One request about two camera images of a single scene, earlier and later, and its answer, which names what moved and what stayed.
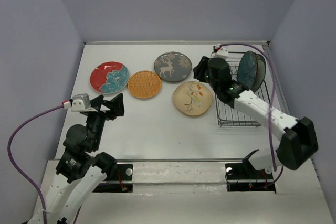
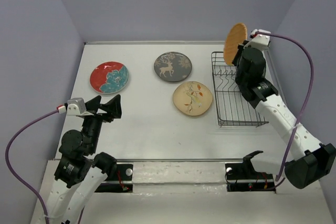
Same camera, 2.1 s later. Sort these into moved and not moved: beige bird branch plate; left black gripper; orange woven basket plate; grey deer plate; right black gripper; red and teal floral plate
Moved: right black gripper; orange woven basket plate
Not moved: grey deer plate; red and teal floral plate; left black gripper; beige bird branch plate
